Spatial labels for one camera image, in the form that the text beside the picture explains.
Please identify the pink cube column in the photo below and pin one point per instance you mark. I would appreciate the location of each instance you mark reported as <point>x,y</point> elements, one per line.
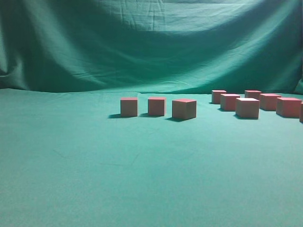
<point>252,94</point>
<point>288,107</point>
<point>228,101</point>
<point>184,108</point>
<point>216,96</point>
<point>268,101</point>
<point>247,107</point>
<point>301,113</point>
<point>156,106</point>
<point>129,106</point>

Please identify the green cloth backdrop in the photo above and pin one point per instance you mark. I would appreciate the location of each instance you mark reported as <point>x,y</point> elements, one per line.
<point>69,159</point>

